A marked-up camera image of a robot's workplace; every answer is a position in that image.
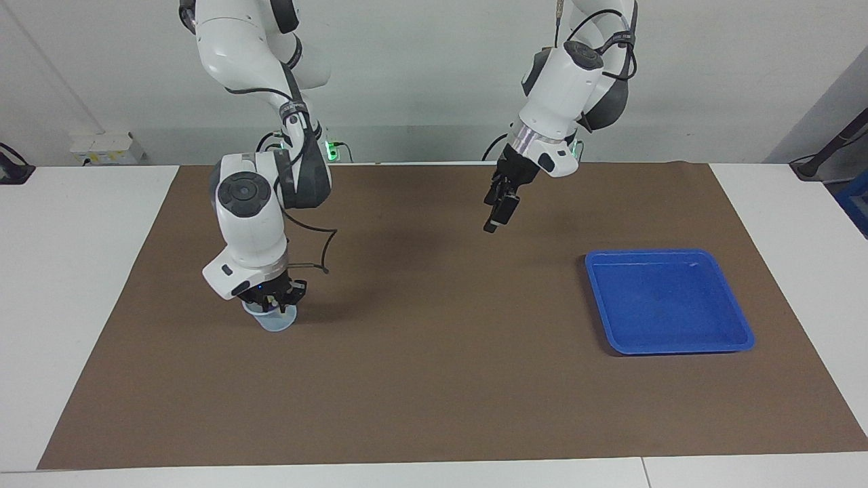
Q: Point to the translucent plastic cup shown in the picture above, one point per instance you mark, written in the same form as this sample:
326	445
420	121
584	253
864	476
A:
274	322

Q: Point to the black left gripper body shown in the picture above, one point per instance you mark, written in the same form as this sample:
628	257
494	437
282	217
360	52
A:
517	169

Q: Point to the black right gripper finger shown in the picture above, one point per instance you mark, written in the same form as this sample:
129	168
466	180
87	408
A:
297	291
266	306

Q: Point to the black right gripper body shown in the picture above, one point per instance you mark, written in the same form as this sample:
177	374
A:
261	290

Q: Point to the white power strip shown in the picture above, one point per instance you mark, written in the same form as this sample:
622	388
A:
108	148

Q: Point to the blue plastic tray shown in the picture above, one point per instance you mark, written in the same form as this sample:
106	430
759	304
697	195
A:
668	305

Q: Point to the brown table mat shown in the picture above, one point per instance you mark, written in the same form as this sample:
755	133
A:
434	393

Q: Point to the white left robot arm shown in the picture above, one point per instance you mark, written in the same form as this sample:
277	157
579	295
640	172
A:
566	88

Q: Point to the black stand foot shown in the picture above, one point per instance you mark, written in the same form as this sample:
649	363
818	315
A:
13	173

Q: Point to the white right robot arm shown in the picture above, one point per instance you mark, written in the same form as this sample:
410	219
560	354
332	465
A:
251	224

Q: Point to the blue crate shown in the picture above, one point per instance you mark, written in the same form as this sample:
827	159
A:
856	203

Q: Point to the black stand with pole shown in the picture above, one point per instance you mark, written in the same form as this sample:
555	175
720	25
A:
810	166

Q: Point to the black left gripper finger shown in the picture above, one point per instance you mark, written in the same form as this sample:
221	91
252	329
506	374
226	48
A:
491	203
507	210

